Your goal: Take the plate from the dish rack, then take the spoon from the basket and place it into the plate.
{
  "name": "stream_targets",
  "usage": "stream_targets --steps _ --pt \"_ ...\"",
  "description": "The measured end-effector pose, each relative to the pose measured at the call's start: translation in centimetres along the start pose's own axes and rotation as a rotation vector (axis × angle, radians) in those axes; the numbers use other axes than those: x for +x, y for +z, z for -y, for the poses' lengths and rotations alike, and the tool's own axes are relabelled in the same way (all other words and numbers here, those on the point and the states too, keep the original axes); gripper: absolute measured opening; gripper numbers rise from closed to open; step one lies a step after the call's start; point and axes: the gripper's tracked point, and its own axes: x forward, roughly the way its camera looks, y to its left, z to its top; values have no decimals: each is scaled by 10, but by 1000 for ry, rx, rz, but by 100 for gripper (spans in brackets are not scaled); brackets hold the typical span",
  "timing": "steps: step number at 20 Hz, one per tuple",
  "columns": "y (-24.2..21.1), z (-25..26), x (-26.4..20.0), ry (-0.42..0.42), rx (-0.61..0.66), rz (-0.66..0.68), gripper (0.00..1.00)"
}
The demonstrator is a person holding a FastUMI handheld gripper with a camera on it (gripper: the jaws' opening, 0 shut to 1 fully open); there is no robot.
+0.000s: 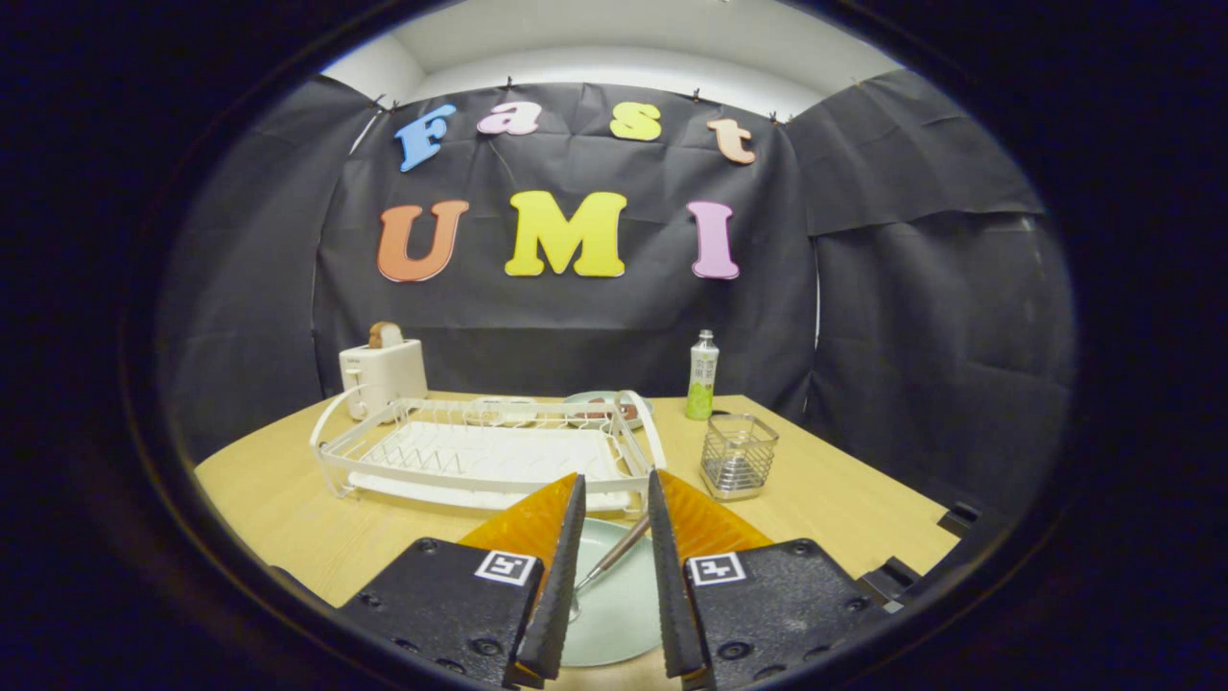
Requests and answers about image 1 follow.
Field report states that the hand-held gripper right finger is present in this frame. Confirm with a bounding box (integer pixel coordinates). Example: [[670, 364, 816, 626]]
[[648, 468, 888, 690]]

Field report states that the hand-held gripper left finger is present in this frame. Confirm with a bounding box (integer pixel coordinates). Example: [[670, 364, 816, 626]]
[[336, 472, 587, 690]]

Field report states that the metal spoon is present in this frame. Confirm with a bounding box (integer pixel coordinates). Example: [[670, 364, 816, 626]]
[[569, 516, 651, 625]]

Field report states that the light green plate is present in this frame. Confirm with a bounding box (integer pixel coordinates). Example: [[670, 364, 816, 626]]
[[559, 518, 665, 668]]

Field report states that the metal wire basket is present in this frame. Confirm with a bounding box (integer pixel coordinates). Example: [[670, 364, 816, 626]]
[[699, 413, 780, 502]]

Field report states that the white dish rack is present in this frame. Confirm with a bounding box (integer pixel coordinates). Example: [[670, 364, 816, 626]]
[[309, 387, 667, 512]]

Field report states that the small green plate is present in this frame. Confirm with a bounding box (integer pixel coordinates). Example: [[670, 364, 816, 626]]
[[563, 391, 653, 430]]

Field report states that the green label bottle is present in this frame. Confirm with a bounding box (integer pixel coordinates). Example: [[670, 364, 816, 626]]
[[685, 330, 720, 421]]

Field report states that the black table edge clamp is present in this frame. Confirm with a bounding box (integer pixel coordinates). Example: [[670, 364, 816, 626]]
[[859, 555, 922, 610], [935, 501, 989, 538]]

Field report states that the black backdrop cloth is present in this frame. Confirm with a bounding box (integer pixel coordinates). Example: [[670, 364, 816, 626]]
[[158, 69, 1075, 519]]

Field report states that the white toaster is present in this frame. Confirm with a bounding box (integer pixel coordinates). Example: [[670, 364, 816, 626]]
[[339, 339, 429, 421]]

